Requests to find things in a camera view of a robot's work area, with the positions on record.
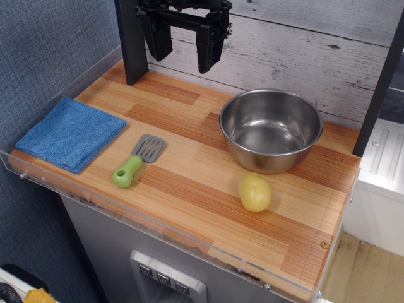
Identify stainless steel bowl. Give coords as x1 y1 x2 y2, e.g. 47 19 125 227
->
219 89 323 174

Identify green handled grey spatula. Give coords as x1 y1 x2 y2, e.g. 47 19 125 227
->
112 134 165 188

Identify silver dispenser button panel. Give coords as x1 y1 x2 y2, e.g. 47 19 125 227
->
130 249 208 302

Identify clear acrylic guard rail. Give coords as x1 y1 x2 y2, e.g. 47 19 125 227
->
1 62 360 302

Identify grey toy fridge cabinet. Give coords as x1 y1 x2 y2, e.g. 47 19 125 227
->
59 194 304 303

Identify dark grey right post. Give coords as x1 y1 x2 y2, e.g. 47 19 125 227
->
352 12 403 157

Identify yellow object bottom left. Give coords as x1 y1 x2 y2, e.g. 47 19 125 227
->
23 288 56 303

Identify yellow plastic potato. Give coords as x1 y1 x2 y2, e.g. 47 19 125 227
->
238 172 271 213

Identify white toy sink unit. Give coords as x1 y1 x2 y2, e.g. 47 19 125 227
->
342 119 403 256

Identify dark grey post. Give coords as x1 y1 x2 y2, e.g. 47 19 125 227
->
352 12 403 157
114 0 148 85

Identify blue folded cloth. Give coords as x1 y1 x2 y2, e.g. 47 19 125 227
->
15 97 126 174

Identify dark grey left post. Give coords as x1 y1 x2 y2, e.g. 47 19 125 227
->
114 0 148 85

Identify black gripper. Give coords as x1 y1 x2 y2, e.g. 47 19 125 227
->
136 1 232 74

